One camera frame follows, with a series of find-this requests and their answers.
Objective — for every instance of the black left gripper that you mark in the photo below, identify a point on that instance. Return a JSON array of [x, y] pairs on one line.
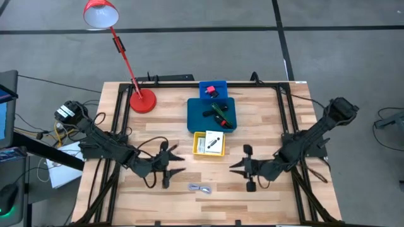
[[161, 162]]

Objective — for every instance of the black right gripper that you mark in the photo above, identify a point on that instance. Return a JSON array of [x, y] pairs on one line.
[[257, 170]]

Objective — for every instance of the white box with printed label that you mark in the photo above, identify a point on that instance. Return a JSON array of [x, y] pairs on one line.
[[200, 145]]

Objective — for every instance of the white card reader box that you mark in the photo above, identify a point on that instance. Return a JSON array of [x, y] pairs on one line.
[[214, 142]]

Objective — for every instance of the small black adapter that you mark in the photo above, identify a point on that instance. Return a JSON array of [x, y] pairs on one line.
[[215, 94]]

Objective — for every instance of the small pink block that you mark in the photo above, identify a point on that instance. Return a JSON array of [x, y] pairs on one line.
[[209, 89]]

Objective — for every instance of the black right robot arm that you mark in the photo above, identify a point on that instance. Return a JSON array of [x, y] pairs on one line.
[[315, 129]]

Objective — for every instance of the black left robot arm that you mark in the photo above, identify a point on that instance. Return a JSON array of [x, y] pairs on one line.
[[104, 145]]

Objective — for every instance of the large teal plastic bin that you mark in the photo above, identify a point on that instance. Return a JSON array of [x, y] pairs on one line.
[[195, 121]]

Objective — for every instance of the yellow slotted plastic basket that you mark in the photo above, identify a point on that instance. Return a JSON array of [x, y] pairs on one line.
[[198, 134]]

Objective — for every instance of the red desk lamp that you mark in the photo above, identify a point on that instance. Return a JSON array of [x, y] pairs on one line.
[[143, 101]]

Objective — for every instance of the small blue slotted basket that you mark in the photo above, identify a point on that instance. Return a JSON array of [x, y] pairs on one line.
[[221, 86]]

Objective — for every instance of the white cardboard box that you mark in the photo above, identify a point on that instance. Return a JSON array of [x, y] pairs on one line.
[[63, 173]]

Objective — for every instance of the black side desk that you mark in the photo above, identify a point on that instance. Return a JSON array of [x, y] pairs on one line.
[[47, 151]]

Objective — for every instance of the black floor stand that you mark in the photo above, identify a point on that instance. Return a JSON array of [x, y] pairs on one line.
[[391, 121]]

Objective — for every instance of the black computer mouse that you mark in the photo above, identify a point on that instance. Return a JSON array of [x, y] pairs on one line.
[[8, 198]]

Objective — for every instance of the black computer monitor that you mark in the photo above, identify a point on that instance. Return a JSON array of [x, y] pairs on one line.
[[9, 110]]

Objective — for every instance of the black aluminium table frame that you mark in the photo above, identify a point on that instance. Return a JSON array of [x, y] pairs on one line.
[[176, 85]]

